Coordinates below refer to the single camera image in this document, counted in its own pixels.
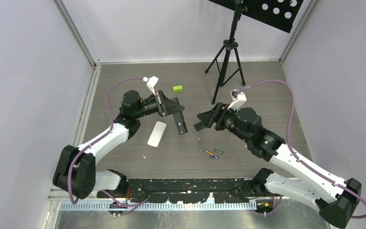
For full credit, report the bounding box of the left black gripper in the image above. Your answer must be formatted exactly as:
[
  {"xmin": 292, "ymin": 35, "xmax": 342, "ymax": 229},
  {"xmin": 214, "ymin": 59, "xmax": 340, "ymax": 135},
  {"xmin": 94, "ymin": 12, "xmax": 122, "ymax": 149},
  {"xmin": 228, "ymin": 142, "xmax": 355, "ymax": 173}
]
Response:
[{"xmin": 134, "ymin": 91, "xmax": 184, "ymax": 119}]

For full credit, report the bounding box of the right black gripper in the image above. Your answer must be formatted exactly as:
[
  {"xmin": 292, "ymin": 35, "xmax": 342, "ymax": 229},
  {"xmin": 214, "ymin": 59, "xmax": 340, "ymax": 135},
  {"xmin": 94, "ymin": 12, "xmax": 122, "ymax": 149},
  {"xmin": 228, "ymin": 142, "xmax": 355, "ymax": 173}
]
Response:
[{"xmin": 197, "ymin": 102, "xmax": 251, "ymax": 143}]

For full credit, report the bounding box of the black remote control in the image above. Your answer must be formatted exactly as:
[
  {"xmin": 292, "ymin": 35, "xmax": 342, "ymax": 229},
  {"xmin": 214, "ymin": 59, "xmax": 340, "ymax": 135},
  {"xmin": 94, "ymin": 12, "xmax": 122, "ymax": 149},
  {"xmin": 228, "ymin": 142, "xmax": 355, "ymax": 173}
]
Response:
[{"xmin": 173, "ymin": 112, "xmax": 188, "ymax": 135}]

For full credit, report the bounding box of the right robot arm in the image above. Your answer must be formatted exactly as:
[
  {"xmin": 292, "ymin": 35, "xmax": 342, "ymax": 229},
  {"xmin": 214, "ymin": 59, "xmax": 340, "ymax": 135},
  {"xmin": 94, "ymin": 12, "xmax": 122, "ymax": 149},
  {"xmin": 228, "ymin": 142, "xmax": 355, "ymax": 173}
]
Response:
[{"xmin": 194, "ymin": 103, "xmax": 362, "ymax": 229}]

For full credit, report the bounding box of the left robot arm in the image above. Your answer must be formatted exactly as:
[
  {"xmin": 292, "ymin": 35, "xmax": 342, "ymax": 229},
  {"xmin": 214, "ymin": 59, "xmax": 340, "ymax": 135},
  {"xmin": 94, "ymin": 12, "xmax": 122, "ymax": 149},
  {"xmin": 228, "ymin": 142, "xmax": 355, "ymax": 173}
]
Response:
[{"xmin": 52, "ymin": 90, "xmax": 188, "ymax": 199}]

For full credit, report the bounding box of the white remote control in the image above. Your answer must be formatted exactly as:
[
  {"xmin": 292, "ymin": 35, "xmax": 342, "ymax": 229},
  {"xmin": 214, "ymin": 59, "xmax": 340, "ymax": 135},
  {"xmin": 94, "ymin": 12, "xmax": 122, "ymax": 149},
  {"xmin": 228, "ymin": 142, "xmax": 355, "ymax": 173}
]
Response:
[{"xmin": 147, "ymin": 121, "xmax": 167, "ymax": 147}]

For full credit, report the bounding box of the green block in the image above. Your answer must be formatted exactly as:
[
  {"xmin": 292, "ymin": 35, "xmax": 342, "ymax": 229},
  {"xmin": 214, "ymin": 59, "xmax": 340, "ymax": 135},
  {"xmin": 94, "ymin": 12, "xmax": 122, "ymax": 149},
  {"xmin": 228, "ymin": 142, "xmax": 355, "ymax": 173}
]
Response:
[{"xmin": 173, "ymin": 85, "xmax": 183, "ymax": 93}]

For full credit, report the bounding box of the black tripod stand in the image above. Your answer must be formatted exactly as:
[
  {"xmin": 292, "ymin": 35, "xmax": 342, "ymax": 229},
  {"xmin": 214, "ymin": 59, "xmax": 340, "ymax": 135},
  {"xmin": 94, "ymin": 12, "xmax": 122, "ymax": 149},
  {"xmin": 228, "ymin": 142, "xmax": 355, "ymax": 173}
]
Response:
[{"xmin": 204, "ymin": 0, "xmax": 247, "ymax": 104}]

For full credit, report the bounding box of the black perforated board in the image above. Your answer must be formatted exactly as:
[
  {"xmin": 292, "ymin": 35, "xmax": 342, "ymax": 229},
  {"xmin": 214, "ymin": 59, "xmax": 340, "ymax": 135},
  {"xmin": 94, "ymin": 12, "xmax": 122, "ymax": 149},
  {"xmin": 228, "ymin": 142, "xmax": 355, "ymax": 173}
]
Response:
[{"xmin": 211, "ymin": 0, "xmax": 304, "ymax": 33}]

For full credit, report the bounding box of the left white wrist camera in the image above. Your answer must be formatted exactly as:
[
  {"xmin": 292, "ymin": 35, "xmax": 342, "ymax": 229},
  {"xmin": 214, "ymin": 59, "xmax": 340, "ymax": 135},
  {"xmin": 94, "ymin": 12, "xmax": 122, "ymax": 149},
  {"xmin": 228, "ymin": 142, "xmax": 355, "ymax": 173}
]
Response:
[{"xmin": 142, "ymin": 76, "xmax": 159, "ymax": 95}]

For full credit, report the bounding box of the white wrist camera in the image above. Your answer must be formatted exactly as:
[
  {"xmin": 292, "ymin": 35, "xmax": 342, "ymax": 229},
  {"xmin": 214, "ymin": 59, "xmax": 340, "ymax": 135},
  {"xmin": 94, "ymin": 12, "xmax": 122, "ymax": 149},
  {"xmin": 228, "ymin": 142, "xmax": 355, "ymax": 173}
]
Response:
[
  {"xmin": 228, "ymin": 89, "xmax": 247, "ymax": 110},
  {"xmin": 142, "ymin": 76, "xmax": 159, "ymax": 95}
]

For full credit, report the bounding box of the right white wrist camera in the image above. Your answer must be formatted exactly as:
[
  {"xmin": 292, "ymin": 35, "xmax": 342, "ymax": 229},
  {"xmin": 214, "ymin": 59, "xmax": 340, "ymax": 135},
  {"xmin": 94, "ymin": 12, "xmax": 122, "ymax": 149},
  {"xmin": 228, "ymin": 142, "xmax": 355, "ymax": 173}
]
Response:
[{"xmin": 228, "ymin": 89, "xmax": 247, "ymax": 110}]

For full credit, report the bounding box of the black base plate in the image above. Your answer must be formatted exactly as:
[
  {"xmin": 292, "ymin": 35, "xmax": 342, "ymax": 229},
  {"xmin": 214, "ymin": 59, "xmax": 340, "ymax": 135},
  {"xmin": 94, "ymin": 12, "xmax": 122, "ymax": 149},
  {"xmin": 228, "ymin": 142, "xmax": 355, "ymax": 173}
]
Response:
[{"xmin": 97, "ymin": 178, "xmax": 278, "ymax": 204}]

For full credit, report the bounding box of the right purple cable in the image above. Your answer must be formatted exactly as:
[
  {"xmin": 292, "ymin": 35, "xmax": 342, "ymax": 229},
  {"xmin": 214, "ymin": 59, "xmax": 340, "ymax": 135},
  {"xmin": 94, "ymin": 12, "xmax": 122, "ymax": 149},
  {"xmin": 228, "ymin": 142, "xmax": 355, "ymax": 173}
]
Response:
[{"xmin": 238, "ymin": 79, "xmax": 366, "ymax": 219}]

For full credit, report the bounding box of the purple cable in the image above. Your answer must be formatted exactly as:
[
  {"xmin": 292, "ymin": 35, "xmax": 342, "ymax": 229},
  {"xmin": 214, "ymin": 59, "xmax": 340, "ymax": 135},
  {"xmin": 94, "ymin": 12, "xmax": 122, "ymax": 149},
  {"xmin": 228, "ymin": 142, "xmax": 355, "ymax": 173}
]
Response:
[
  {"xmin": 238, "ymin": 79, "xmax": 366, "ymax": 219},
  {"xmin": 67, "ymin": 77, "xmax": 146, "ymax": 216}
]

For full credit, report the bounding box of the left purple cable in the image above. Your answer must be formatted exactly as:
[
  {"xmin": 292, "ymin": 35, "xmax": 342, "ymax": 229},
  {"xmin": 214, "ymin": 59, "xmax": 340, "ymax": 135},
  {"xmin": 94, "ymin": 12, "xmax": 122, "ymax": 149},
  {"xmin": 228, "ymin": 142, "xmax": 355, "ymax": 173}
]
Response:
[{"xmin": 67, "ymin": 77, "xmax": 146, "ymax": 216}]

